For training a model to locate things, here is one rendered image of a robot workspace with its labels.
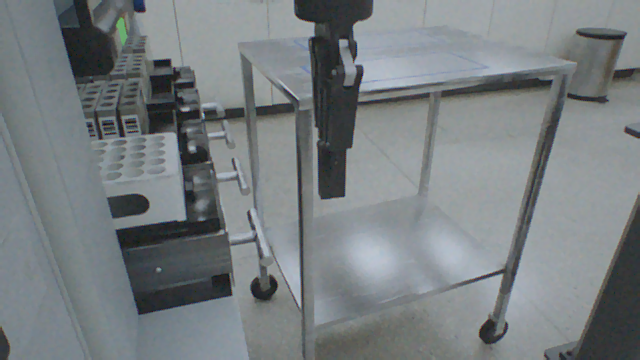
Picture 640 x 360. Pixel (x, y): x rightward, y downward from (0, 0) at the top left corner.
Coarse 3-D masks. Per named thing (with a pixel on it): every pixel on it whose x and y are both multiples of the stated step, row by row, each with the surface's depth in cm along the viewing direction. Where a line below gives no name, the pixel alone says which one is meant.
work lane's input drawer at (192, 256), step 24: (192, 168) 51; (192, 192) 45; (216, 192) 49; (192, 216) 42; (216, 216) 42; (120, 240) 40; (144, 240) 41; (168, 240) 41; (192, 240) 41; (216, 240) 42; (240, 240) 50; (264, 240) 49; (144, 264) 41; (168, 264) 42; (192, 264) 42; (216, 264) 43; (264, 264) 47; (144, 288) 42
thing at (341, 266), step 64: (256, 64) 93; (384, 64) 89; (448, 64) 89; (512, 64) 89; (576, 64) 90; (256, 128) 117; (256, 192) 126; (320, 256) 121; (384, 256) 121; (448, 256) 121; (512, 256) 114; (320, 320) 101
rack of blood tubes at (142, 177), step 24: (96, 144) 45; (120, 144) 46; (144, 144) 45; (168, 144) 45; (120, 168) 40; (144, 168) 40; (168, 168) 40; (120, 192) 39; (144, 192) 39; (168, 192) 40; (120, 216) 44; (144, 216) 40; (168, 216) 41
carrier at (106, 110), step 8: (104, 88) 56; (112, 88) 56; (120, 88) 56; (104, 96) 53; (112, 96) 54; (104, 104) 51; (112, 104) 51; (96, 112) 49; (104, 112) 49; (112, 112) 50; (104, 120) 50; (112, 120) 50; (104, 128) 50; (112, 128) 50; (120, 128) 52; (104, 136) 51; (112, 136) 51; (120, 136) 51
